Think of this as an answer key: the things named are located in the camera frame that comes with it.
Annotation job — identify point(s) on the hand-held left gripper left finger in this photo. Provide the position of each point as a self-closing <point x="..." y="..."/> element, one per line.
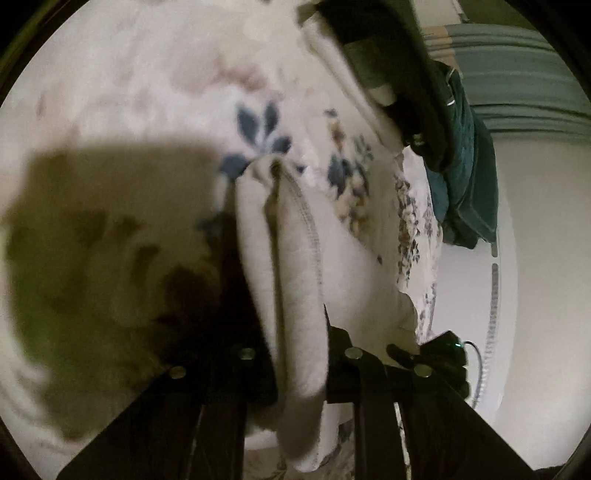
<point x="229" y="295"/>

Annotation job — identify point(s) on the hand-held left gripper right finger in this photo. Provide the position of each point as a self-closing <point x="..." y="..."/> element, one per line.
<point x="342" y="369"/>

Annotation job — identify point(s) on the white knit garment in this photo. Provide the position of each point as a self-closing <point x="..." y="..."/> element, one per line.
<point x="295" y="295"/>

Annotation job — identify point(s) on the black device with green light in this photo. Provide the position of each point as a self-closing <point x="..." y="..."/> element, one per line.
<point x="445" y="350"/>

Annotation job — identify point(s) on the white round appliance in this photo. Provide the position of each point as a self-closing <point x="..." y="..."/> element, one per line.
<point x="545" y="277"/>

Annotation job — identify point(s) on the floral printed blanket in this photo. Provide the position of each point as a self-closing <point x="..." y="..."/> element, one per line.
<point x="138" y="92"/>

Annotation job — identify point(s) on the dark teal garment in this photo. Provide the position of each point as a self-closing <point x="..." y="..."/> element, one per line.
<point x="471" y="184"/>

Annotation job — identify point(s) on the white fleece cloth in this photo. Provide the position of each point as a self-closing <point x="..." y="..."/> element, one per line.
<point x="351" y="92"/>

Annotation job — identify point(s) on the black garment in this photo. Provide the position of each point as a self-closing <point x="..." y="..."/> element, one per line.
<point x="415" y="92"/>

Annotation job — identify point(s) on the teal striped fabric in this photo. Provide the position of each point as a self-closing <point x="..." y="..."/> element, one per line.
<point x="508" y="64"/>

